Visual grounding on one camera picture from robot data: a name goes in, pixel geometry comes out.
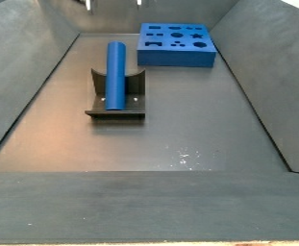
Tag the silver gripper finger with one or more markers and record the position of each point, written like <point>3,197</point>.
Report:
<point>88,5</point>
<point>139,2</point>

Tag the blue cylinder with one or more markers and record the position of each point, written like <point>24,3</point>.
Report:
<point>115,76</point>

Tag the blue shape sorting board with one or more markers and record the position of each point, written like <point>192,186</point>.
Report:
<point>175,44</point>

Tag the black curved cradle stand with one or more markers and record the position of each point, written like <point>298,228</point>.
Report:
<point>133,97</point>

